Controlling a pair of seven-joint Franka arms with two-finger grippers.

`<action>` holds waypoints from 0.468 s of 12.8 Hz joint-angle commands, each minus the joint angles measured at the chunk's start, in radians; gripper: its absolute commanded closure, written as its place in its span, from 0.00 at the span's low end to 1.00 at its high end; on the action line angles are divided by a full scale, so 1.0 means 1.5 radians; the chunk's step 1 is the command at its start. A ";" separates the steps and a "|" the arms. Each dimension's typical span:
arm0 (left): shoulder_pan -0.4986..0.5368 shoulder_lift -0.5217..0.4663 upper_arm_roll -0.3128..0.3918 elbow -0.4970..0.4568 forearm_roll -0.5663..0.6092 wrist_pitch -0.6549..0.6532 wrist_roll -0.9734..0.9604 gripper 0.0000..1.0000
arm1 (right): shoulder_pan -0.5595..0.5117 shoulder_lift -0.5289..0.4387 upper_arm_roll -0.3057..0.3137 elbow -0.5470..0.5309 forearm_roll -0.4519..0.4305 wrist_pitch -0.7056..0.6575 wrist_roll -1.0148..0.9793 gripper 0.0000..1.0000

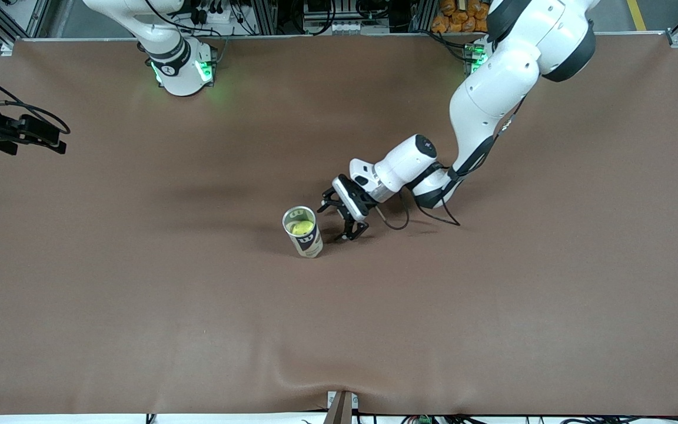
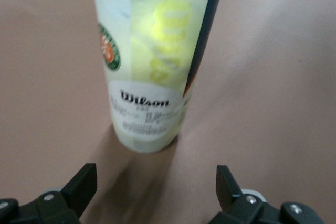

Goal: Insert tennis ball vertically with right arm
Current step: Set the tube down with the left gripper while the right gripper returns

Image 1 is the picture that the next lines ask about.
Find orange background objects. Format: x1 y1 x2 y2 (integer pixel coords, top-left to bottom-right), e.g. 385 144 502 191
431 0 490 34

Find clear Wilson tennis ball can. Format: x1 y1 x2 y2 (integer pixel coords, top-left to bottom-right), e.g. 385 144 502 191
282 206 324 259

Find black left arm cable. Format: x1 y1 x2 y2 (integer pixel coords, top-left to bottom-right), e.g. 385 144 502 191
381 94 527 231

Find aluminium frame structure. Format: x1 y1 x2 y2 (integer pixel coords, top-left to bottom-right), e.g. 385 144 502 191
0 0 678 57

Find white power strip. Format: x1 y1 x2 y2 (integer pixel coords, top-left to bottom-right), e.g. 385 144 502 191
194 2 241 29

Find brown table mat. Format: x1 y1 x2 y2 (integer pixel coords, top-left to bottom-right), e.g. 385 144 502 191
0 32 678 416

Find brown clamp bar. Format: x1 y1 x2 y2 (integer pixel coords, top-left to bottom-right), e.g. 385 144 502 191
324 390 359 424

